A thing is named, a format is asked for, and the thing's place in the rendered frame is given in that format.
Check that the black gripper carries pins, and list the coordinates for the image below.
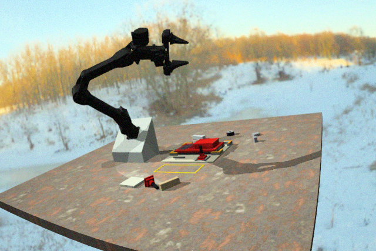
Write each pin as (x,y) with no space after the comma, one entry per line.
(166,38)

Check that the tan rectangular block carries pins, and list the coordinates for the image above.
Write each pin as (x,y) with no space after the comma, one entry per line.
(169,183)

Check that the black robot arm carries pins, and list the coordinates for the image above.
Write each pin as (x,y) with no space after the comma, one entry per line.
(122,58)

